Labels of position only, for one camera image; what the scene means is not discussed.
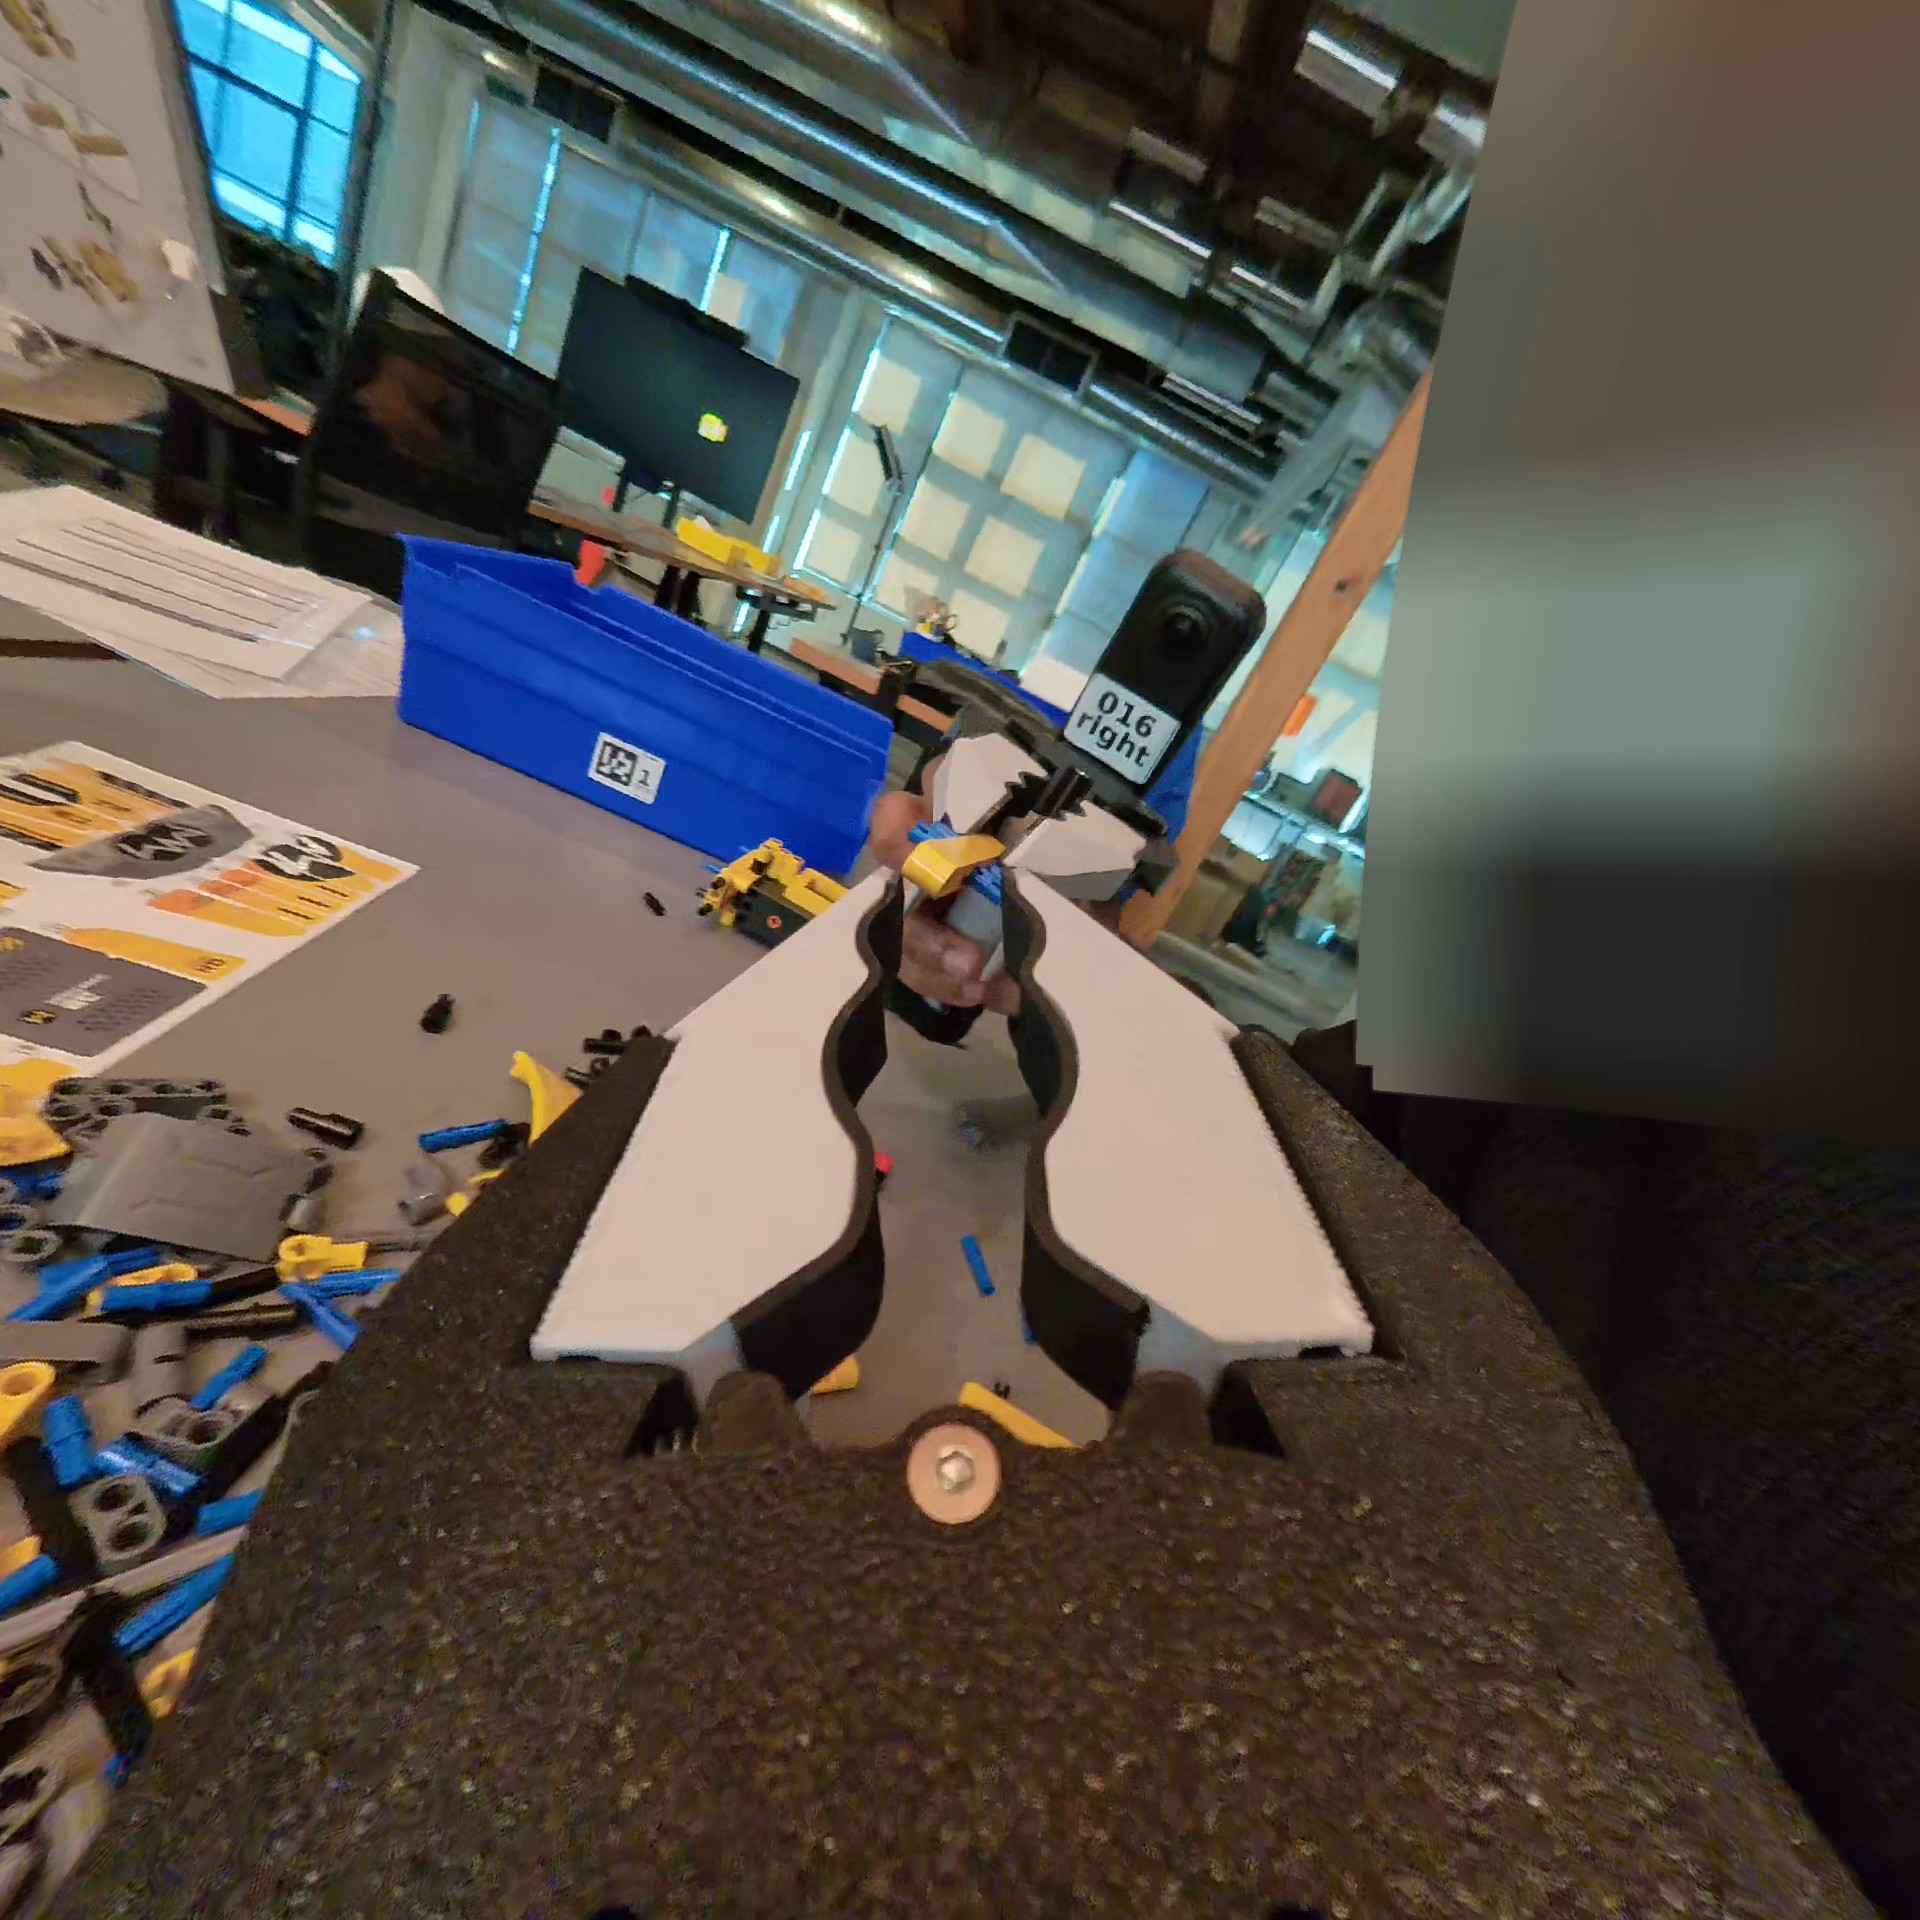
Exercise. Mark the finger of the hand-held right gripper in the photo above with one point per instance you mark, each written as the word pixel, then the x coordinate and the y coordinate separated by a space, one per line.
pixel 979 781
pixel 1079 857

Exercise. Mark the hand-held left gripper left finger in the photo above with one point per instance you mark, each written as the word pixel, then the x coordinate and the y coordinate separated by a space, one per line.
pixel 706 1184

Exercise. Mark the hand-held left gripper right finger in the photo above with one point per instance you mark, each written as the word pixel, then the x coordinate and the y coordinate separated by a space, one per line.
pixel 1202 1184

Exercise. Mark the yellow toy beam with holes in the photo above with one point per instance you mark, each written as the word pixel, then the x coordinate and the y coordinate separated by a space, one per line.
pixel 955 868

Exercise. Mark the person's right hand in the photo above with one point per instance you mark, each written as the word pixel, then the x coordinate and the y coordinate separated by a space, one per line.
pixel 931 989

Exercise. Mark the small yellow toy assembly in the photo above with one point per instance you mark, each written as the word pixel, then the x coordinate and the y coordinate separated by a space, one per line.
pixel 773 892

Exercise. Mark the yellow bin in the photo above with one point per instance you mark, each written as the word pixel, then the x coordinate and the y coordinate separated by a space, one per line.
pixel 728 543

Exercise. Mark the blue plastic bin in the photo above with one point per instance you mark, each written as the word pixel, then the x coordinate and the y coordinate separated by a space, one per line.
pixel 629 690

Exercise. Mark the brown background desk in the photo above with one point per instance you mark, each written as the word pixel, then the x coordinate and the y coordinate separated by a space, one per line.
pixel 675 564

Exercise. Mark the black monitor on stand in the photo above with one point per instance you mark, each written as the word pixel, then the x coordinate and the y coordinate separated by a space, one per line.
pixel 675 389

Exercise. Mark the dark grey toy panel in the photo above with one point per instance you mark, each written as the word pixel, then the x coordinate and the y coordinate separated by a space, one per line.
pixel 189 1194

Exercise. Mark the yellow printed sticker sheet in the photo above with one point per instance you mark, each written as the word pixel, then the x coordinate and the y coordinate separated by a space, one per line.
pixel 182 902

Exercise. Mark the pile of mixed toy pieces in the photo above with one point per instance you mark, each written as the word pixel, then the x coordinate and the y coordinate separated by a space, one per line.
pixel 150 1425

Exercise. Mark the black office chair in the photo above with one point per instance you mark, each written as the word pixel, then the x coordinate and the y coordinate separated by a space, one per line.
pixel 435 436

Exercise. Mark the printed paper sheets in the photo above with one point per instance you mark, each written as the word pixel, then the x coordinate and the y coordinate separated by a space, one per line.
pixel 166 592

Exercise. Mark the instruction booklet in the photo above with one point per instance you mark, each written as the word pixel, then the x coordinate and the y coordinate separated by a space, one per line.
pixel 91 182

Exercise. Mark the wooden post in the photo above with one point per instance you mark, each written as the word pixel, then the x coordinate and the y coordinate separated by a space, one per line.
pixel 1290 645

